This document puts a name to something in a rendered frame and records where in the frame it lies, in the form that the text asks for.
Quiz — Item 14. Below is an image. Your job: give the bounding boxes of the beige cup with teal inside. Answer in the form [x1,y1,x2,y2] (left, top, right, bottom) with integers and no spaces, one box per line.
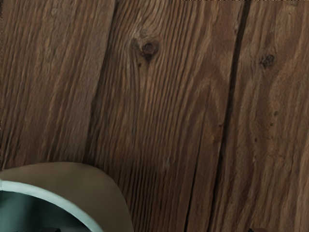
[0,161,134,232]

